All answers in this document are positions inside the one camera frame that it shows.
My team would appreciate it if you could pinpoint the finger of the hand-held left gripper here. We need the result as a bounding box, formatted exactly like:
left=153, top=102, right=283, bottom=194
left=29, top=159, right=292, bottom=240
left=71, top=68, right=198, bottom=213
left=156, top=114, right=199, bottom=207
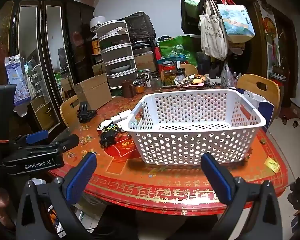
left=9, top=130, right=49, bottom=145
left=22, top=134, right=80, bottom=155

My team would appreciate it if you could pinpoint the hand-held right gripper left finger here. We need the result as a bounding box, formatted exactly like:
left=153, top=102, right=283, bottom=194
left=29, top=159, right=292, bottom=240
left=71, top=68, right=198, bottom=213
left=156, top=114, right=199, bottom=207
left=16, top=152, right=98, bottom=240

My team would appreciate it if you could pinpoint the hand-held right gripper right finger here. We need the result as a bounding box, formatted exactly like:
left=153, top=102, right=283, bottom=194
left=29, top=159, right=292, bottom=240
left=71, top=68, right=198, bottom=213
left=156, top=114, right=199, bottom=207
left=201, top=152, right=283, bottom=240

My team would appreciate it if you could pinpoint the white plug adapter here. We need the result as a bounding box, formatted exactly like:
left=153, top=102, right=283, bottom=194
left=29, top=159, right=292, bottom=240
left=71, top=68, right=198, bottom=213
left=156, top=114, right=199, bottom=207
left=97, top=120, right=113, bottom=132

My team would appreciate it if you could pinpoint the black adapter with yellow label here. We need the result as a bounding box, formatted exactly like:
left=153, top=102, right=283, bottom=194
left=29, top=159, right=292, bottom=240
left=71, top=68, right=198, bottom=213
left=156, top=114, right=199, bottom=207
left=99, top=124, right=122, bottom=148

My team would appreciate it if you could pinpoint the white perforated plastic basket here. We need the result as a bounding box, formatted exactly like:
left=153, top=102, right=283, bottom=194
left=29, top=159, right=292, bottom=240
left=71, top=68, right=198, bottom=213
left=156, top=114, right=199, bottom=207
left=122, top=89, right=267, bottom=166

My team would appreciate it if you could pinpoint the white charger block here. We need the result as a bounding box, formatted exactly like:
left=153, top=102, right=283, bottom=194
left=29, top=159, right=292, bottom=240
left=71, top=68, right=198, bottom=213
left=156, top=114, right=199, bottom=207
left=111, top=111, right=133, bottom=123

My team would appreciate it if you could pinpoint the yellow card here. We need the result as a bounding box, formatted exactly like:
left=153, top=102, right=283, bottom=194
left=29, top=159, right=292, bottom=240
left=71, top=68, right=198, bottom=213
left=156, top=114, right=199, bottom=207
left=264, top=157, right=280, bottom=173

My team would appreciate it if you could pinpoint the brown cardboard box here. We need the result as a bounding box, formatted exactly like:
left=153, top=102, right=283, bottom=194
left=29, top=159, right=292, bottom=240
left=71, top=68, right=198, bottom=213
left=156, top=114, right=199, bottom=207
left=134, top=51, right=157, bottom=72
left=73, top=73, right=113, bottom=110

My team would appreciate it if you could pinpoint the blue and white plastic bag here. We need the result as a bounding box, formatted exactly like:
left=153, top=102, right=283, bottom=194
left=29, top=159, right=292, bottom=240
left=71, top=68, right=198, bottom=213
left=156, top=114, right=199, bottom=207
left=5, top=54, right=32, bottom=105

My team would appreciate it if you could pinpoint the brown ceramic mug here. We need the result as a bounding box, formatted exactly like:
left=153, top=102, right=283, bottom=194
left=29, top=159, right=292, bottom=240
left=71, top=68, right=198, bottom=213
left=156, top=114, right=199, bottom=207
left=122, top=79, right=137, bottom=98

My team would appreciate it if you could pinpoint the white and blue paper bag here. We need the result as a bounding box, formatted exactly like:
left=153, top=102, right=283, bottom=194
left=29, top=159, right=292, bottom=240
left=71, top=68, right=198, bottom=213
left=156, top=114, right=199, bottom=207
left=236, top=88, right=275, bottom=128

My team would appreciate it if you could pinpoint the striped brown white cloth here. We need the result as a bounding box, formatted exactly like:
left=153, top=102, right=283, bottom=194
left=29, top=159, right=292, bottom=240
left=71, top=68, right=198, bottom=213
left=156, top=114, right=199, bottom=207
left=96, top=20, right=139, bottom=90

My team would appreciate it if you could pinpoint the clear plastic bag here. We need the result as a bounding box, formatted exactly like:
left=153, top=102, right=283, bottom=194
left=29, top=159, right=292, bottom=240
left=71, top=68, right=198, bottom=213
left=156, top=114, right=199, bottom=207
left=220, top=64, right=237, bottom=88

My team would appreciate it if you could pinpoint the black mirrored cabinet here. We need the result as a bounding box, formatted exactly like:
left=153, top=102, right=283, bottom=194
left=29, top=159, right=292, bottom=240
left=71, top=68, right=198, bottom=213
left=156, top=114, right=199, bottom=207
left=0, top=0, right=95, bottom=140

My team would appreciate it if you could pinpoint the clear empty glass jar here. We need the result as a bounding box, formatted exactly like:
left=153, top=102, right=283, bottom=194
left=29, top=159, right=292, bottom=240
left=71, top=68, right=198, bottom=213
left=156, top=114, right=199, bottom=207
left=151, top=76, right=163, bottom=92

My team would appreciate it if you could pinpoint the glass pickle jar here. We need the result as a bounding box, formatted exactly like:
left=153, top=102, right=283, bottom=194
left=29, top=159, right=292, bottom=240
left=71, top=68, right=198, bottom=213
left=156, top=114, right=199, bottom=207
left=162, top=61, right=177, bottom=87

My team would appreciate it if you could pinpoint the white round fan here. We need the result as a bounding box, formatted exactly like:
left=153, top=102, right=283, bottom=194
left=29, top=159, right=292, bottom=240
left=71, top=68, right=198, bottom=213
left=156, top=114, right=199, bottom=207
left=89, top=17, right=107, bottom=33

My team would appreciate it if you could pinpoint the black plastic bag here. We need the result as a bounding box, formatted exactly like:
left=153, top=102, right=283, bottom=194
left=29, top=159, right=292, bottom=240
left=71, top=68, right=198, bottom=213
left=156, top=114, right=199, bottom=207
left=120, top=11, right=157, bottom=42

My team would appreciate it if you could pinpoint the beige canvas tote bag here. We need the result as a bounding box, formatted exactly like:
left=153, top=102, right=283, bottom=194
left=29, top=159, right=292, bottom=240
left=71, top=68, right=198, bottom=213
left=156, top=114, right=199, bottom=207
left=199, top=0, right=228, bottom=61

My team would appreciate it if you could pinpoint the printed blue tote bag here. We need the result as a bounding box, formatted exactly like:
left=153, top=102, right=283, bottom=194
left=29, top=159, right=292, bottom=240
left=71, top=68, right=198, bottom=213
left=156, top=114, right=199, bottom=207
left=216, top=4, right=256, bottom=43

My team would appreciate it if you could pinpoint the black hanging bag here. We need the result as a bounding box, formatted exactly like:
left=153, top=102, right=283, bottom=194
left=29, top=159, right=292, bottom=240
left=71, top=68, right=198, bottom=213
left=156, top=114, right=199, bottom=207
left=180, top=0, right=203, bottom=35

